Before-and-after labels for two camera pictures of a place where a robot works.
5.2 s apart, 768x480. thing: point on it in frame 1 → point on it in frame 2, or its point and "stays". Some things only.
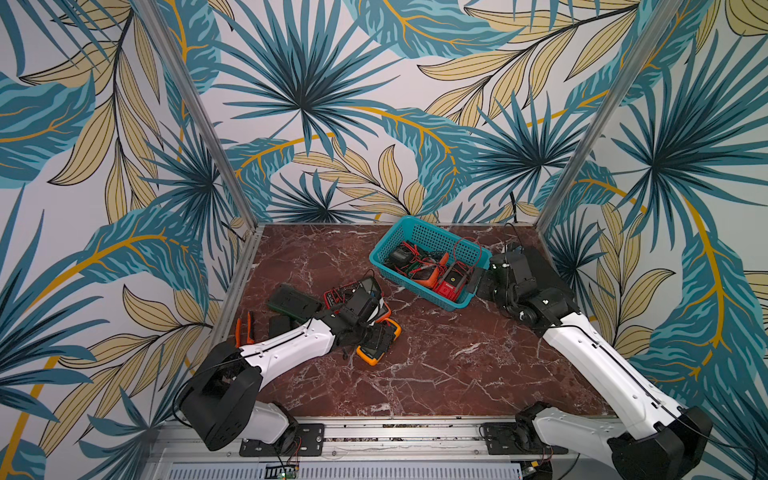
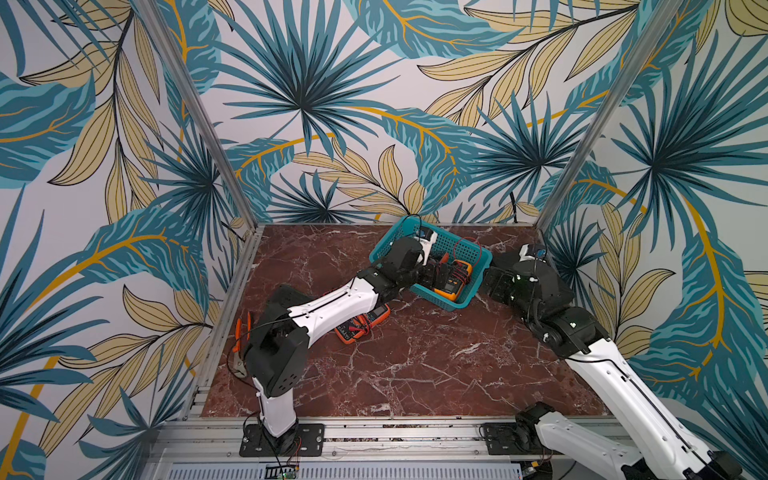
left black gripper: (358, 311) → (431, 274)
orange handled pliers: (249, 339) stays
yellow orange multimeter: (379, 338) → (461, 271)
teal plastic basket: (417, 231) stays
